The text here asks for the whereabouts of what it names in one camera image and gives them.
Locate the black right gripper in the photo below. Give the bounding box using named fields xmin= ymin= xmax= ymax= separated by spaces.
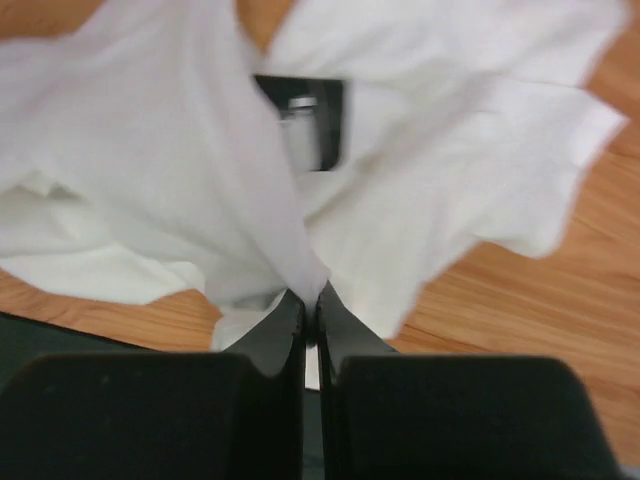
xmin=254 ymin=75 xmax=349 ymax=173

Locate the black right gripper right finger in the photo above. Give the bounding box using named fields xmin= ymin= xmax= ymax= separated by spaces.
xmin=315 ymin=286 xmax=623 ymax=479

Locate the white t-shirt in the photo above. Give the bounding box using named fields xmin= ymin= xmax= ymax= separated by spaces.
xmin=1 ymin=1 xmax=631 ymax=349

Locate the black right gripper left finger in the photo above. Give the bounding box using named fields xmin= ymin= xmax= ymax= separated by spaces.
xmin=1 ymin=293 xmax=305 ymax=479

